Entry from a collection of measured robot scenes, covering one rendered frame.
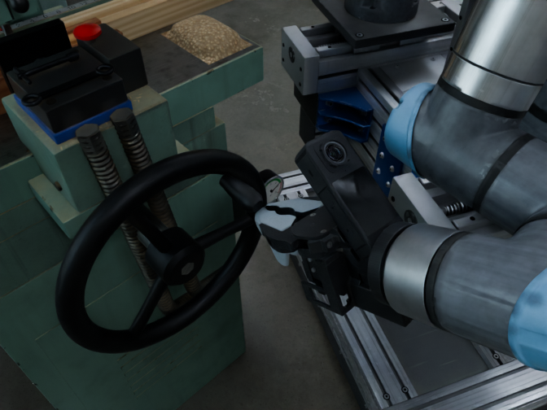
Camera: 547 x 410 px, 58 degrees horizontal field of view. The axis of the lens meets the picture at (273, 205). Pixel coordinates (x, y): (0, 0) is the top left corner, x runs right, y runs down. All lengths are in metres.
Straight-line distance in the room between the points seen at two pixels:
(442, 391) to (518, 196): 0.83
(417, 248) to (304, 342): 1.10
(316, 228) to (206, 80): 0.36
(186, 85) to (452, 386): 0.86
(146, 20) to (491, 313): 0.67
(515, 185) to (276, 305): 1.16
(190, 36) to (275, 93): 1.52
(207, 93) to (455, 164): 0.43
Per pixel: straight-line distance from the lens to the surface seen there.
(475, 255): 0.35
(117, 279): 0.86
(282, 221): 0.49
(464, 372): 1.26
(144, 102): 0.58
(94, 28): 0.60
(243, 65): 0.78
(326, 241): 0.43
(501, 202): 0.42
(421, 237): 0.38
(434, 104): 0.43
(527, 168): 0.41
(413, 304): 0.37
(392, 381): 1.18
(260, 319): 1.48
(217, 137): 0.81
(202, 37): 0.78
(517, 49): 0.41
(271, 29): 2.80
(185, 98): 0.73
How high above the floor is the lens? 1.28
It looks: 47 degrees down
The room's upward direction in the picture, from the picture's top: straight up
